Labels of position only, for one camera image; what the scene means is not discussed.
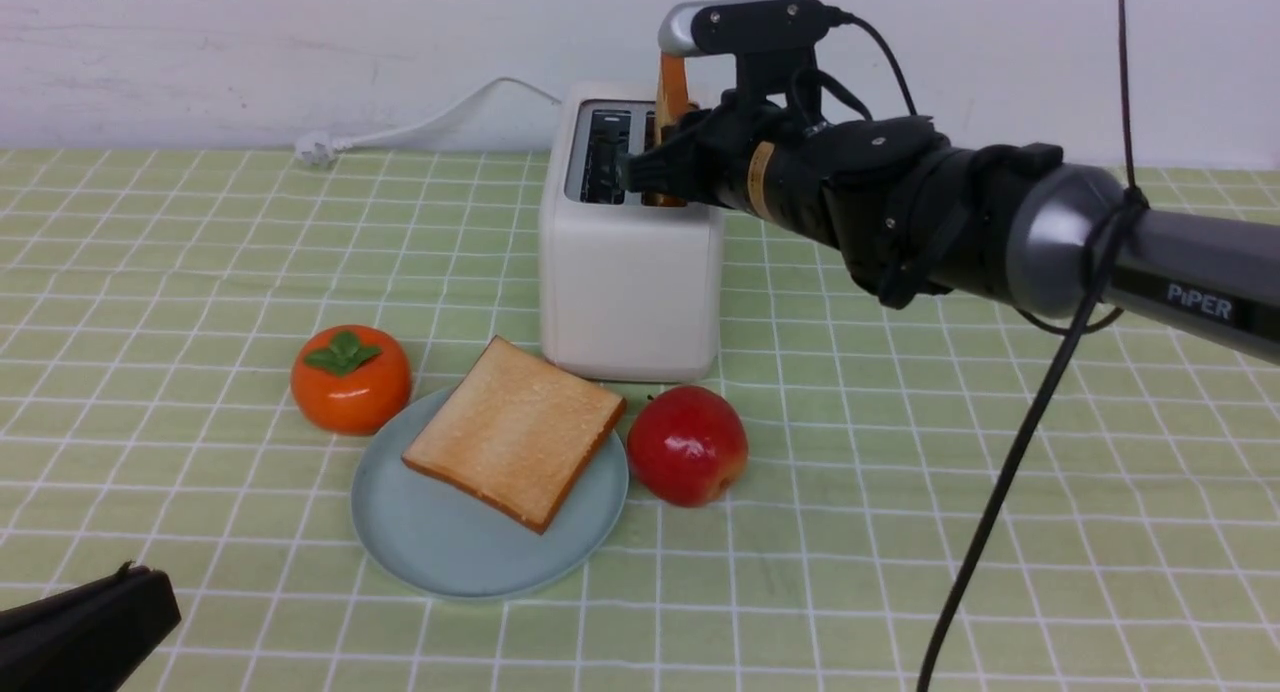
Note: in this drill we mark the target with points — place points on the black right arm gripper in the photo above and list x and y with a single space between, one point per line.
827 182

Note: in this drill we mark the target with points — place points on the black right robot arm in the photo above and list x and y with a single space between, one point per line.
912 215

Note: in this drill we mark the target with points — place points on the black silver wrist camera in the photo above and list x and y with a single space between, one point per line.
708 28

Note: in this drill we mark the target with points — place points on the orange toy persimmon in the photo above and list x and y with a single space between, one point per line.
351 380

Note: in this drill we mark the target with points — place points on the white toaster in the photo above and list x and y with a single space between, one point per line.
629 291

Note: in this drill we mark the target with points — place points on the red toy apple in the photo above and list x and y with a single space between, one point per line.
688 446

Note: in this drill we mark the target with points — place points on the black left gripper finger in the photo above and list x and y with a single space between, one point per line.
91 638

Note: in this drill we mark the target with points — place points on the toast slice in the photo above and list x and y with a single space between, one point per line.
672 101
516 434

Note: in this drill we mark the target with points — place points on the light blue plate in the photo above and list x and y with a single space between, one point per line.
442 542

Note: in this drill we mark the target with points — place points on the green checkered tablecloth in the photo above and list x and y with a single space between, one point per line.
153 302

